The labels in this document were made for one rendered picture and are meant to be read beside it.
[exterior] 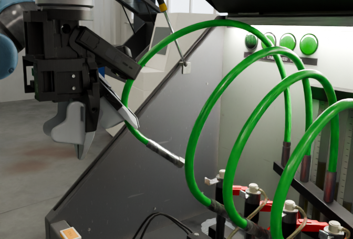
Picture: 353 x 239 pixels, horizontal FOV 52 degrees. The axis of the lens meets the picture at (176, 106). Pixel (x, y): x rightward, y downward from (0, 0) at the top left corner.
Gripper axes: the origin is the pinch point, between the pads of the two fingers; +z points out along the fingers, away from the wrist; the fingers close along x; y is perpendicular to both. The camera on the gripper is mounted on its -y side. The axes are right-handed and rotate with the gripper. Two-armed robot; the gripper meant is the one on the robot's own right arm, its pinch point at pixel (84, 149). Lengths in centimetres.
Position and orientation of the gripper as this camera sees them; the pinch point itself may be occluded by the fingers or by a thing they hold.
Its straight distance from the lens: 56.2
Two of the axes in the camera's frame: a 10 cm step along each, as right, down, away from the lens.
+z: -0.3, 9.8, 2.1
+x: 5.9, 1.9, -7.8
